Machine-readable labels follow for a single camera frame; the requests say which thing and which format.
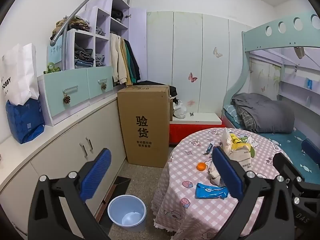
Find wide teal drawer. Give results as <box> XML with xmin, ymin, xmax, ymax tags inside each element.
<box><xmin>44</xmin><ymin>69</ymin><xmax>90</xmax><ymax>117</ymax></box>

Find black folded clothes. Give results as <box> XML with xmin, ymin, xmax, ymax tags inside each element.
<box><xmin>111</xmin><ymin>8</ymin><xmax>125</xmax><ymax>22</ymax></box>

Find teal bunk bed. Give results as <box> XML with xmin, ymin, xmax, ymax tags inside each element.
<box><xmin>221</xmin><ymin>12</ymin><xmax>320</xmax><ymax>184</ymax></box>

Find white plastic bag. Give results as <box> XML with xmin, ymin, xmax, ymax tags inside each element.
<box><xmin>172</xmin><ymin>100</ymin><xmax>187</xmax><ymax>120</ymax></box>

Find yellow packet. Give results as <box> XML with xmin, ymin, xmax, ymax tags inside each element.
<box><xmin>229</xmin><ymin>133</ymin><xmax>248</xmax><ymax>150</ymax></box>

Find blue striped pillow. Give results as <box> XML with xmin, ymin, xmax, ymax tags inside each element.
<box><xmin>222</xmin><ymin>104</ymin><xmax>243</xmax><ymax>125</ymax></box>

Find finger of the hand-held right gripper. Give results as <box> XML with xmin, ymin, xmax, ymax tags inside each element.
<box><xmin>273</xmin><ymin>152</ymin><xmax>305</xmax><ymax>188</ymax></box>
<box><xmin>301</xmin><ymin>139</ymin><xmax>320</xmax><ymax>165</ymax></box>

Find white tissue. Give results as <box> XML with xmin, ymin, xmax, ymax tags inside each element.
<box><xmin>220</xmin><ymin>127</ymin><xmax>234</xmax><ymax>155</ymax></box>

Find grey plaid blanket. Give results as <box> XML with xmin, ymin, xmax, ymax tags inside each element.
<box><xmin>236</xmin><ymin>106</ymin><xmax>257</xmax><ymax>132</ymax></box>

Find white wardrobe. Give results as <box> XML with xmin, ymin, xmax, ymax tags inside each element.
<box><xmin>146</xmin><ymin>11</ymin><xmax>253</xmax><ymax>114</ymax></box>

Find white drawer unit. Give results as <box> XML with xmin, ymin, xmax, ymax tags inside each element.
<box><xmin>37</xmin><ymin>65</ymin><xmax>115</xmax><ymax>127</ymax></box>

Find narrow teal drawer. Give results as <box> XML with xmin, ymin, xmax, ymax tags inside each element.
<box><xmin>86</xmin><ymin>66</ymin><xmax>114</xmax><ymax>99</ymax></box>

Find blue snack packet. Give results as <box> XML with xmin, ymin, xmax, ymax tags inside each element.
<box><xmin>195</xmin><ymin>182</ymin><xmax>230</xmax><ymax>200</ymax></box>

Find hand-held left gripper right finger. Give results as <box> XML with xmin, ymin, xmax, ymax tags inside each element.
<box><xmin>212</xmin><ymin>146</ymin><xmax>296</xmax><ymax>240</ymax></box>

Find light blue plastic bin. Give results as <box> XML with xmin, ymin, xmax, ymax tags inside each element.
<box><xmin>107</xmin><ymin>194</ymin><xmax>147</xmax><ymax>232</ymax></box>

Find teal patterned bed sheet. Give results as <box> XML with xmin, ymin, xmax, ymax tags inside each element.
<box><xmin>232</xmin><ymin>122</ymin><xmax>320</xmax><ymax>184</ymax></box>

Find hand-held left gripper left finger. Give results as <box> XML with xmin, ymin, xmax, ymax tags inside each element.
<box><xmin>28</xmin><ymin>148</ymin><xmax>112</xmax><ymax>240</ymax></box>

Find cream hanging jacket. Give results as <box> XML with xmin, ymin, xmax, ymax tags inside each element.
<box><xmin>109</xmin><ymin>33</ymin><xmax>128</xmax><ymax>84</ymax></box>

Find folded blue jeans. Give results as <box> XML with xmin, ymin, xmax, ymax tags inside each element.
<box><xmin>74</xmin><ymin>58</ymin><xmax>95</xmax><ymax>68</ymax></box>

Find curved metal rail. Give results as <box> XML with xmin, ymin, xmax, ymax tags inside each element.
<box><xmin>50</xmin><ymin>0</ymin><xmax>133</xmax><ymax>70</ymax></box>

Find white low cabinet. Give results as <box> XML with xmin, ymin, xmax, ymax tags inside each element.
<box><xmin>0</xmin><ymin>90</ymin><xmax>127</xmax><ymax>240</ymax></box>

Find tall cardboard box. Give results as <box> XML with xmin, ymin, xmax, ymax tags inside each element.
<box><xmin>117</xmin><ymin>85</ymin><xmax>171</xmax><ymax>168</ymax></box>

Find red bench with white top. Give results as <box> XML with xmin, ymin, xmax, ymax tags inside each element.
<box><xmin>169</xmin><ymin>112</ymin><xmax>234</xmax><ymax>147</ymax></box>

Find black clothing heap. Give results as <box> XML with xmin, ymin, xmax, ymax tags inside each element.
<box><xmin>135</xmin><ymin>80</ymin><xmax>178</xmax><ymax>98</ymax></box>

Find white and red carton box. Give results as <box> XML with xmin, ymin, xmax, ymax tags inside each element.
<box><xmin>229</xmin><ymin>142</ymin><xmax>253</xmax><ymax>170</ymax></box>

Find yellow hanging garment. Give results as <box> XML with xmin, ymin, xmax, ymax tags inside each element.
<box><xmin>120</xmin><ymin>38</ymin><xmax>132</xmax><ymax>85</ymax></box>

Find grey duvet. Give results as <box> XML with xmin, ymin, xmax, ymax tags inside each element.
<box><xmin>231</xmin><ymin>92</ymin><xmax>295</xmax><ymax>134</ymax></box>

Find lilac cubby shelf unit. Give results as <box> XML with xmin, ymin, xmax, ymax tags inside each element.
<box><xmin>46</xmin><ymin>0</ymin><xmax>148</xmax><ymax>90</ymax></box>

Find blue shopping bag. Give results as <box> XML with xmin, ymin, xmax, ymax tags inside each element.
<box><xmin>5</xmin><ymin>98</ymin><xmax>46</xmax><ymax>145</ymax></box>

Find black hanging garment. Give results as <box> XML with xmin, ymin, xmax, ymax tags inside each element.
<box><xmin>126</xmin><ymin>40</ymin><xmax>142</xmax><ymax>80</ymax></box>

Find white paper bag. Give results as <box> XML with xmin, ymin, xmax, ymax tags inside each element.
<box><xmin>0</xmin><ymin>43</ymin><xmax>40</xmax><ymax>105</ymax></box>

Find dark folded clothes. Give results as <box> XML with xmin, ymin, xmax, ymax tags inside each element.
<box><xmin>74</xmin><ymin>44</ymin><xmax>95</xmax><ymax>59</ymax></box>

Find pile of mixed clothes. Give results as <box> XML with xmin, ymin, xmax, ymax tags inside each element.
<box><xmin>52</xmin><ymin>16</ymin><xmax>91</xmax><ymax>37</ymax></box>

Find round table with pink tablecloth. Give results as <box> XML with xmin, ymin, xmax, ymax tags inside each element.
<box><xmin>151</xmin><ymin>127</ymin><xmax>295</xmax><ymax>240</ymax></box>

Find green hanging garment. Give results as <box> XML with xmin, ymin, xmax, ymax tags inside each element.
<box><xmin>124</xmin><ymin>40</ymin><xmax>137</xmax><ymax>83</ymax></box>

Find green leaf scrap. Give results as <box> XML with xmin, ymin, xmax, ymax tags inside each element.
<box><xmin>246</xmin><ymin>141</ymin><xmax>258</xmax><ymax>158</ymax></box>

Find brown hanging ornament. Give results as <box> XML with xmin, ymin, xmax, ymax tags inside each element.
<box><xmin>294</xmin><ymin>46</ymin><xmax>305</xmax><ymax>60</ymax></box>

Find beige paper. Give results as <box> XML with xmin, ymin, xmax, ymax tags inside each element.
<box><xmin>207</xmin><ymin>159</ymin><xmax>227</xmax><ymax>187</ymax></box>

